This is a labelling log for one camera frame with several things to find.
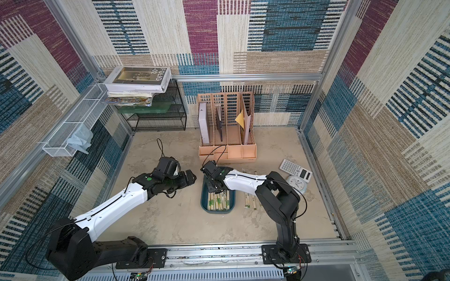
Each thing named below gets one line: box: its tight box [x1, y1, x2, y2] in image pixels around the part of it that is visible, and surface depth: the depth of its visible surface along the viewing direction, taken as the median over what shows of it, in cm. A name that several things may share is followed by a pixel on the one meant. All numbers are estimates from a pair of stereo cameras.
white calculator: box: [278, 158, 313, 184], surface depth 101 cm
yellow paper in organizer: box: [234, 108, 245, 130], surface depth 91 cm
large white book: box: [103, 66, 173, 98], surface depth 84 cm
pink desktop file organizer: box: [196, 91, 257, 163], surface depth 107 cm
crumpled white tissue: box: [66, 122, 94, 155], surface depth 69 cm
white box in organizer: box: [198, 102, 210, 145], surface depth 104 cm
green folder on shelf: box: [117, 101, 172, 114], surface depth 96 cm
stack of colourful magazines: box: [104, 96, 153, 107], surface depth 83 cm
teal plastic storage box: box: [200, 175, 236, 215], surface depth 87 cm
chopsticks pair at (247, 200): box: [244, 192, 251, 209], surface depth 91 cm
